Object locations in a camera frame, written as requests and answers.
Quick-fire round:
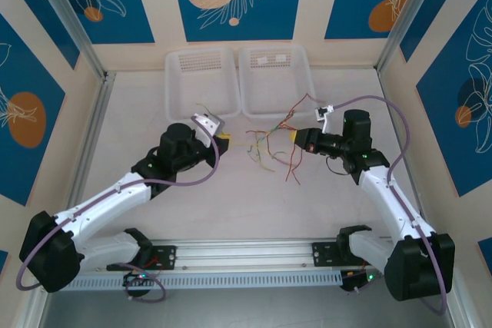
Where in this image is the green yellow twisted wire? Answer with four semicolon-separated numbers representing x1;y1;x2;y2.
195;103;278;174

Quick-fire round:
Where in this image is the red yellow twisted wire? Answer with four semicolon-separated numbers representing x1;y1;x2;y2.
245;129;271;144

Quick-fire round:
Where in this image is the blue yellow twisted wire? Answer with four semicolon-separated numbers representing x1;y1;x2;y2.
248;134;293;174

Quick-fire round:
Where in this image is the white plastic basket with labels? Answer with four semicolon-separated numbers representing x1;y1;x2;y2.
237;44;318;121

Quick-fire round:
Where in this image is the grey metal panel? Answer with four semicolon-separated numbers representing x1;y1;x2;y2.
38;288;462;328

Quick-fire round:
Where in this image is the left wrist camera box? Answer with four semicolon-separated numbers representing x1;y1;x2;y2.
191;111;225;149

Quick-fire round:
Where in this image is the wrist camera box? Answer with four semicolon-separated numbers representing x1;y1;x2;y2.
191;111;225;149
314;103;336;134

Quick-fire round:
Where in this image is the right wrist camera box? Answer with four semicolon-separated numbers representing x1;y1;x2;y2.
314;103;336;134

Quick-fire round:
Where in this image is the aluminium side rail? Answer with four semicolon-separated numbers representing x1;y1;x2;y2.
377;69;434;237
57;72;117;244

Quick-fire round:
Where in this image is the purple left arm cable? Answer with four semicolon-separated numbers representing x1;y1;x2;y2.
15;116;221;302

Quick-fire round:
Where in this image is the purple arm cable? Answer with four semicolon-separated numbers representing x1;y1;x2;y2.
330;95;449;316
15;116;221;302

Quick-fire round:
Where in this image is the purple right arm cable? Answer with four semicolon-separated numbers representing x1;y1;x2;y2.
330;95;449;316

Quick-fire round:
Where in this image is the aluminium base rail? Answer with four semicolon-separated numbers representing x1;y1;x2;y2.
32;236;458;277

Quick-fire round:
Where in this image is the aluminium frame post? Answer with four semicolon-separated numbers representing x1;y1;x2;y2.
375;0;449;72
28;0;116;83

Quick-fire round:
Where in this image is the grey slotted cable duct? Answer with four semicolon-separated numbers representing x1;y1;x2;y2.
63;270;344;291

